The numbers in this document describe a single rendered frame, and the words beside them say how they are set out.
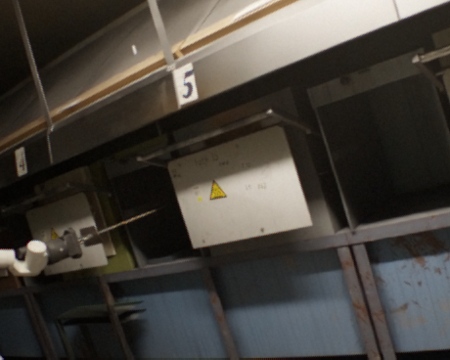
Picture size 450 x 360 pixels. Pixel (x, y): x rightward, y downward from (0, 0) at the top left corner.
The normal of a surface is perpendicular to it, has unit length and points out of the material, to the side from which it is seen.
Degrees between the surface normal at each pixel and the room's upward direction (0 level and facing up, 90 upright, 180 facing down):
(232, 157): 90
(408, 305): 90
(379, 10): 80
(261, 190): 90
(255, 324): 90
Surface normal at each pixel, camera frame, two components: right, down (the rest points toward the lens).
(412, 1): -0.59, 0.03
